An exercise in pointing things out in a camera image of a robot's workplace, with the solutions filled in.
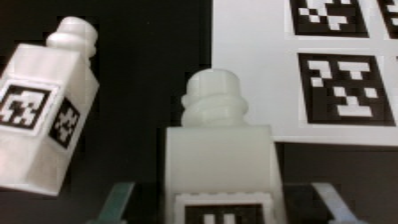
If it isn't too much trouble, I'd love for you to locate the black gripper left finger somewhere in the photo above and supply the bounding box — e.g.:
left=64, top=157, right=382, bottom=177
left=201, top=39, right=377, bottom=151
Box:
left=85, top=182, right=135, bottom=224

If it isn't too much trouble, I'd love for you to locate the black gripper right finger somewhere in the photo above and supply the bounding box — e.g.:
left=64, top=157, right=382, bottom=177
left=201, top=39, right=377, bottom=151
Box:
left=313, top=182, right=370, bottom=224

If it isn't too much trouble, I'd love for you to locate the white tag marker sheet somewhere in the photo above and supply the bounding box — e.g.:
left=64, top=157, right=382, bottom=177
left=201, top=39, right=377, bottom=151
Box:
left=211, top=0, right=398, bottom=146

